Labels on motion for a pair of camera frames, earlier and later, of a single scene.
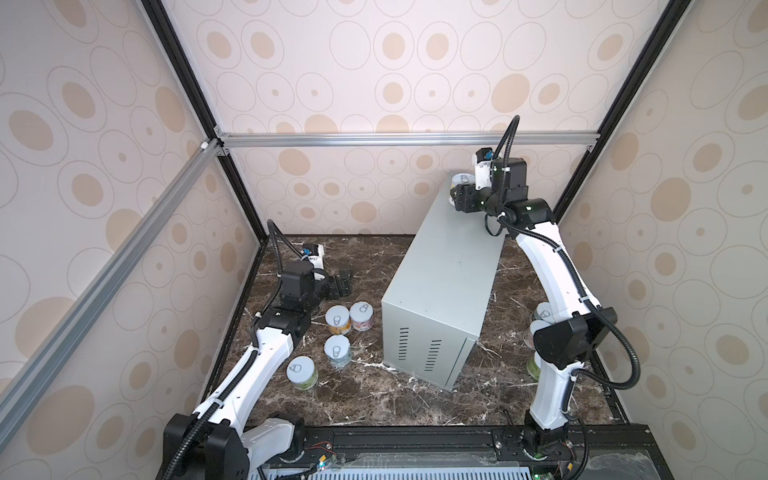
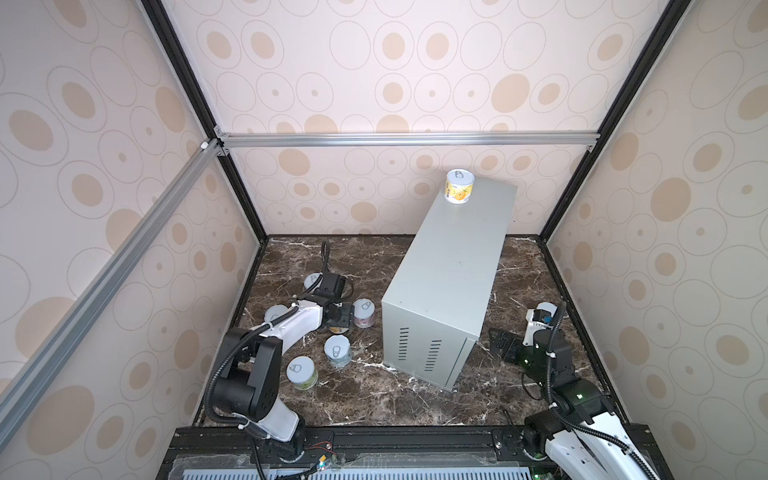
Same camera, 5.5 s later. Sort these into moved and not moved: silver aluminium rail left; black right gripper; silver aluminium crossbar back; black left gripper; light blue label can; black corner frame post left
Moved: black left gripper; black right gripper
Not moved: silver aluminium rail left; black corner frame post left; silver aluminium crossbar back; light blue label can
